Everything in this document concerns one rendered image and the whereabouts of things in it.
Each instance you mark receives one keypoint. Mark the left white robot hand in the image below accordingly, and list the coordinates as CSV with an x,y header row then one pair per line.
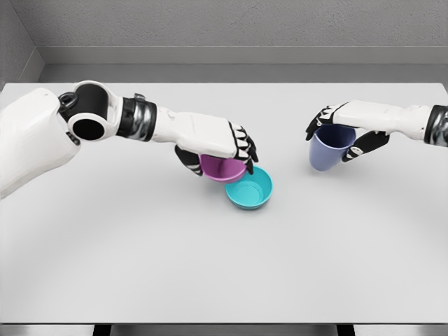
x,y
206,134

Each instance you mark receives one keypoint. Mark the teal bowl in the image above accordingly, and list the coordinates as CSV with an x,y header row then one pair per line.
x,y
250,190

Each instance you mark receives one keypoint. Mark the purple bowl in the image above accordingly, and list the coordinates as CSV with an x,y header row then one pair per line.
x,y
224,169

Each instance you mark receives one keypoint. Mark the blue cup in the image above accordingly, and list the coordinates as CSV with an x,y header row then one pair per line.
x,y
325,150

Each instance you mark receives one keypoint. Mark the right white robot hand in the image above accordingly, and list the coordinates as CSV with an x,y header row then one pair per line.
x,y
364,113

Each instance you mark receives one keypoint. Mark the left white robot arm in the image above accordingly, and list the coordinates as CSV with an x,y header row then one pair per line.
x,y
42,140

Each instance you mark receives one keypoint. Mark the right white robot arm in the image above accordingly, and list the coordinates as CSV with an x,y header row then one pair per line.
x,y
423,122

